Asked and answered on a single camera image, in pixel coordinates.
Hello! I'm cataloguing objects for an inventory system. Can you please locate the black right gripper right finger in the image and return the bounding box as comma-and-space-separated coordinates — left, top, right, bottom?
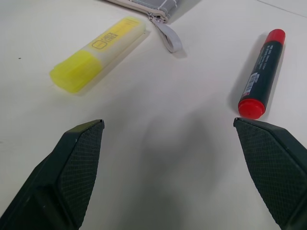
233, 117, 307, 230

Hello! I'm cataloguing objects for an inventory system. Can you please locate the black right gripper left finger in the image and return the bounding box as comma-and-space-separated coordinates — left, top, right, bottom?
0, 119, 105, 230

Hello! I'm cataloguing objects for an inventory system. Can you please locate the grey checked pencil case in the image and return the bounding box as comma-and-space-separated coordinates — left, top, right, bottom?
103, 0, 203, 54

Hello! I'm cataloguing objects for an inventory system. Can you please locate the black marker with red cap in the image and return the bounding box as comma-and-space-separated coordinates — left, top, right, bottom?
237, 29, 286, 120

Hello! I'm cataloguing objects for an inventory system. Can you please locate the yellow highlighter pen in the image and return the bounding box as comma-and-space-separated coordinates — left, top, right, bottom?
49, 16, 148, 93

